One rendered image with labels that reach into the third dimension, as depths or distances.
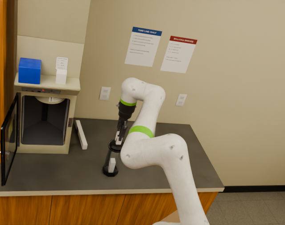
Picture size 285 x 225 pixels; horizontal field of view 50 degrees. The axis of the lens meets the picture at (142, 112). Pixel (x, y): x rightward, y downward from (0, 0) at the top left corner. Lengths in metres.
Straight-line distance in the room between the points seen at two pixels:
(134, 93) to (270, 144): 2.07
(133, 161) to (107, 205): 0.86
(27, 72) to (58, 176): 0.67
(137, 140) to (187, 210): 0.34
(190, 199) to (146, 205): 0.91
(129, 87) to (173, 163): 0.54
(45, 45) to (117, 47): 0.65
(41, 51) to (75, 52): 0.17
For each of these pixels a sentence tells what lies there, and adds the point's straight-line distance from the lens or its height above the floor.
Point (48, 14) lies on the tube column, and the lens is 1.56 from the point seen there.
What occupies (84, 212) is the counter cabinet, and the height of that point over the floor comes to 0.69.
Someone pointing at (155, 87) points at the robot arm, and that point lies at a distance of 1.56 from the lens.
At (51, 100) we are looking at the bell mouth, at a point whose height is 1.34.
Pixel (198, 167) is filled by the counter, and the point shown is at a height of 0.94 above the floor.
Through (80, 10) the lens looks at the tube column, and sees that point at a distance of 1.56.
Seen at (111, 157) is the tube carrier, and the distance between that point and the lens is 1.84.
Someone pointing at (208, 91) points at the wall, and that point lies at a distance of 2.54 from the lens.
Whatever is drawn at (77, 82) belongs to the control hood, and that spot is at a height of 1.51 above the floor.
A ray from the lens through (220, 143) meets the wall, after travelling 3.01.
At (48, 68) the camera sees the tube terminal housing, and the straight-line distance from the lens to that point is 1.68.
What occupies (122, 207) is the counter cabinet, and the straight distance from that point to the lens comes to 2.10.
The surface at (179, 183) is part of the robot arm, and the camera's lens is 1.21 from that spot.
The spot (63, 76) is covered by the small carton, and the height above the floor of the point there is 1.56.
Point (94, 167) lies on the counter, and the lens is 1.99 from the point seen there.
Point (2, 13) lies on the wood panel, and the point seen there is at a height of 1.84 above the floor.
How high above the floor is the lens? 2.34
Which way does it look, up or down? 33 degrees down
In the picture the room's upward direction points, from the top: 17 degrees clockwise
